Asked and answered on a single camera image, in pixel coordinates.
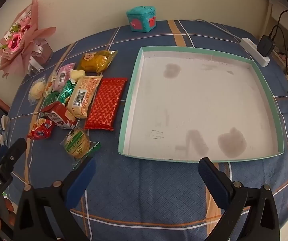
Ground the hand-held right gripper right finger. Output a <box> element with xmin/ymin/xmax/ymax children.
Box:
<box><xmin>198</xmin><ymin>157</ymin><xmax>281</xmax><ymax>241</ymax></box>

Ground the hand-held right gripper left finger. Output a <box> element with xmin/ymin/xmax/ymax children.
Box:
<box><xmin>13</xmin><ymin>157</ymin><xmax>97</xmax><ymax>241</ymax></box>

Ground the small red chip packet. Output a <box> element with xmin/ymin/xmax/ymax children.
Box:
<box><xmin>27</xmin><ymin>117</ymin><xmax>56</xmax><ymax>141</ymax></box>

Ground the round cookie green-label packet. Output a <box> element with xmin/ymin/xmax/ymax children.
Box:
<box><xmin>60</xmin><ymin>127</ymin><xmax>102</xmax><ymax>168</ymax></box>

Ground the dark red milk snack packet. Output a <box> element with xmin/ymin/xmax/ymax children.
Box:
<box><xmin>41</xmin><ymin>102</ymin><xmax>80</xmax><ymax>130</ymax></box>

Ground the clear round cake packet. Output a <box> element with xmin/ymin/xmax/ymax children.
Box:
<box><xmin>29</xmin><ymin>77</ymin><xmax>46</xmax><ymax>105</ymax></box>

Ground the white orange-print snack packet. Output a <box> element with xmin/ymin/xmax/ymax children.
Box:
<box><xmin>43</xmin><ymin>71</ymin><xmax>58</xmax><ymax>98</ymax></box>

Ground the light green foil packet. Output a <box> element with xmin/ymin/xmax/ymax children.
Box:
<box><xmin>59</xmin><ymin>79</ymin><xmax>77</xmax><ymax>106</ymax></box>

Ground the red patterned snack packet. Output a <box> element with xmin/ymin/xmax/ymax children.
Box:
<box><xmin>84</xmin><ymin>77</ymin><xmax>128</xmax><ymax>131</ymax></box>

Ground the green-rimmed white tray box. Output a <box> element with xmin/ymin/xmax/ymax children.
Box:
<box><xmin>118</xmin><ymin>46</ymin><xmax>284</xmax><ymax>162</ymax></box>

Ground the orange-white bread packet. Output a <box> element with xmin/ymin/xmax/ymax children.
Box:
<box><xmin>66</xmin><ymin>75</ymin><xmax>103</xmax><ymax>119</ymax></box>

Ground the pink snack packet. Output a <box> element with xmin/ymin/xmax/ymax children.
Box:
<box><xmin>54</xmin><ymin>62</ymin><xmax>76</xmax><ymax>92</ymax></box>

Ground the pale yellow jelly cup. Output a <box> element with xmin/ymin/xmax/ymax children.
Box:
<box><xmin>69</xmin><ymin>69</ymin><xmax>86</xmax><ymax>82</ymax></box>

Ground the yellow snack packet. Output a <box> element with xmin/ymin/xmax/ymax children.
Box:
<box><xmin>77</xmin><ymin>50</ymin><xmax>119</xmax><ymax>74</ymax></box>

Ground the white crumpled plastic bag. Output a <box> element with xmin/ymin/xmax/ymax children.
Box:
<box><xmin>0</xmin><ymin>115</ymin><xmax>10</xmax><ymax>149</ymax></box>

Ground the blue plaid tablecloth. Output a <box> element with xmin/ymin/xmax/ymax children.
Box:
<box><xmin>6</xmin><ymin>19</ymin><xmax>288</xmax><ymax>241</ymax></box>

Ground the pink clear gift box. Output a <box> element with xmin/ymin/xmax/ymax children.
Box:
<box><xmin>31</xmin><ymin>39</ymin><xmax>54</xmax><ymax>66</ymax></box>

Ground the pink flower bouquet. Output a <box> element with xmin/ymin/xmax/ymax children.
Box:
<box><xmin>0</xmin><ymin>0</ymin><xmax>57</xmax><ymax>77</ymax></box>

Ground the white power strip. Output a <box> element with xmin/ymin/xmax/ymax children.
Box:
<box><xmin>241</xmin><ymin>38</ymin><xmax>270</xmax><ymax>67</ymax></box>

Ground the black charger plug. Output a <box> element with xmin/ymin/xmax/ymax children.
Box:
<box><xmin>257</xmin><ymin>36</ymin><xmax>276</xmax><ymax>57</ymax></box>

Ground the teal toy chest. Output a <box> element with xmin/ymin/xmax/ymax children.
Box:
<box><xmin>126</xmin><ymin>6</ymin><xmax>158</xmax><ymax>33</ymax></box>

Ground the white shelf unit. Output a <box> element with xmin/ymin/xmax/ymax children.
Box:
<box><xmin>267</xmin><ymin>0</ymin><xmax>288</xmax><ymax>64</ymax></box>

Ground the black charger cable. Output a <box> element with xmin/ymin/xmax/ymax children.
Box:
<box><xmin>269</xmin><ymin>9</ymin><xmax>288</xmax><ymax>41</ymax></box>

